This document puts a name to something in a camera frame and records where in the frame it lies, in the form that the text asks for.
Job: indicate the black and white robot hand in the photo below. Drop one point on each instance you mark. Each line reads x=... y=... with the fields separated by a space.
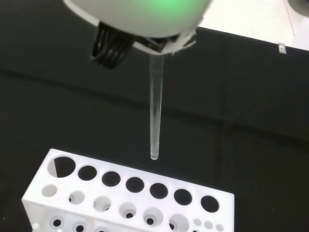
x=144 y=17

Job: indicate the white test tube rack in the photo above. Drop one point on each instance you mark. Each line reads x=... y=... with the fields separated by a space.
x=116 y=195

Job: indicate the black bench cloth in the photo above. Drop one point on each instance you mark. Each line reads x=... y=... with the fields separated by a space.
x=60 y=108

